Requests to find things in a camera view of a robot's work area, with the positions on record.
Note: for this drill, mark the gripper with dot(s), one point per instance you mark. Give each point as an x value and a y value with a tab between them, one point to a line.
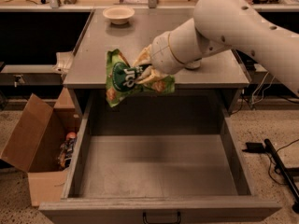
160	52

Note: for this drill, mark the green rice chip bag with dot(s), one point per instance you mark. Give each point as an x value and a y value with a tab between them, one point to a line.
121	77

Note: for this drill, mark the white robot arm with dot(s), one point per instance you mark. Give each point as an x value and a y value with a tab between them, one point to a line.
218	25

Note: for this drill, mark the grey cabinet counter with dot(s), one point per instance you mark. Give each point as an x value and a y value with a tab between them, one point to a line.
88	71

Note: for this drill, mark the open grey drawer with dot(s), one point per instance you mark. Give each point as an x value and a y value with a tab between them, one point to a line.
164	154

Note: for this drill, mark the white soda can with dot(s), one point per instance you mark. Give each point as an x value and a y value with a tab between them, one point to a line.
193	65

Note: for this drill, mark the white paper bowl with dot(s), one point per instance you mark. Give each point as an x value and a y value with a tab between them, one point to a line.
118	15

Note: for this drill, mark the snack packets in box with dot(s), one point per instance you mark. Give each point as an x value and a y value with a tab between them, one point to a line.
66	150

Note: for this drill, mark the open cardboard box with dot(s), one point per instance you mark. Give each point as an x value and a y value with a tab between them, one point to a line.
35	145

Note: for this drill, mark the black power adapter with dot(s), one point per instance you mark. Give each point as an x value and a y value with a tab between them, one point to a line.
252	147

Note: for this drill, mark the black metal stand leg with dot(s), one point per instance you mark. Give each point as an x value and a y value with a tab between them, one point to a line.
287	173

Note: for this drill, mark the black drawer handle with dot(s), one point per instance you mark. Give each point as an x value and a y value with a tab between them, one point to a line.
161	218

